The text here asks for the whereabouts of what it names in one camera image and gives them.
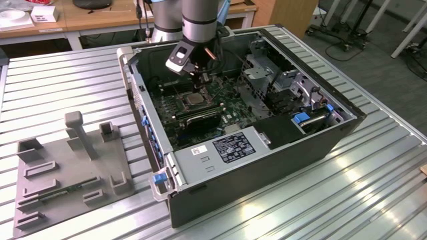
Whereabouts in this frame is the white cardboard box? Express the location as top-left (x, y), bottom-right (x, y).
top-left (30, 6), bottom-right (60, 23)

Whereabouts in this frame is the metal socket cover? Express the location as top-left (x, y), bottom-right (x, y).
top-left (203, 75), bottom-right (226, 98)

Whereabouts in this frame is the CPU socket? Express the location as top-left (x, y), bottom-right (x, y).
top-left (178, 89), bottom-right (212, 112)

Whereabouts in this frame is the wooden desk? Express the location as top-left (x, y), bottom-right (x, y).
top-left (0, 0), bottom-right (260, 47)

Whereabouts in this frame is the black wheeled stand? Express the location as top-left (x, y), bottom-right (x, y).
top-left (306, 0), bottom-right (371, 52)

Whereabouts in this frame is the black round base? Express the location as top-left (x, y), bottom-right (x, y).
top-left (72, 0), bottom-right (114, 10)

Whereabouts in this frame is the white bowl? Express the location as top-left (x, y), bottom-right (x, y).
top-left (0, 9), bottom-right (35, 28)

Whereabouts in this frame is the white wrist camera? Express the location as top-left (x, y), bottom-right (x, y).
top-left (166, 39), bottom-right (196, 76)

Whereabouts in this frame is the wooden cabinet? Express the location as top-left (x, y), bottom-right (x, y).
top-left (270, 0), bottom-right (321, 38)

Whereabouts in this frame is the grey parts rack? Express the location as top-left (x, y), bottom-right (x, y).
top-left (12, 111), bottom-right (136, 238)

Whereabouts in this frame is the black cable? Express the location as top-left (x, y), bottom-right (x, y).
top-left (268, 66), bottom-right (280, 90)
top-left (222, 48), bottom-right (247, 67)

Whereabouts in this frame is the open dark grey PC case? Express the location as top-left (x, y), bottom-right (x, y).
top-left (115, 24), bottom-right (369, 229)

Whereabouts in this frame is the blue disk carrier handle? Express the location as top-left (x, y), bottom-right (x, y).
top-left (292, 112), bottom-right (313, 126)

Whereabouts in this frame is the black fan shroud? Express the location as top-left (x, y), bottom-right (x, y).
top-left (184, 112), bottom-right (222, 137)

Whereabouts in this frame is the copper coloured tube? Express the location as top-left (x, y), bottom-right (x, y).
top-left (202, 47), bottom-right (219, 61)

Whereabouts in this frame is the white desk frame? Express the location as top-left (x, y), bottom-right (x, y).
top-left (390, 0), bottom-right (427, 60)

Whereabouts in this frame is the black plastic shroud box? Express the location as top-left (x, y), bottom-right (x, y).
top-left (252, 113), bottom-right (310, 151)

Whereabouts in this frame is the silver power supply unit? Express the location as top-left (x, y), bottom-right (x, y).
top-left (166, 124), bottom-right (271, 193)

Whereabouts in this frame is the silver drive latch bracket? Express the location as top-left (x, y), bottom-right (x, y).
top-left (299, 74), bottom-right (330, 111)

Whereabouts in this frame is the green RAM stick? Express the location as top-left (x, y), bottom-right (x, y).
top-left (38, 183), bottom-right (84, 202)

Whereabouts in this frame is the green motherboard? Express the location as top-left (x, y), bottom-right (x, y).
top-left (148, 74), bottom-right (264, 148)

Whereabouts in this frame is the silver drive cage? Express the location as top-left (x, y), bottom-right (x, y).
top-left (238, 37), bottom-right (302, 116)

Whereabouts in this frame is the silver CPU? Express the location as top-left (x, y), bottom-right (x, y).
top-left (184, 93), bottom-right (206, 105)

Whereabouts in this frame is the blue case latch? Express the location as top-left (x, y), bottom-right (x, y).
top-left (151, 174), bottom-right (168, 186)

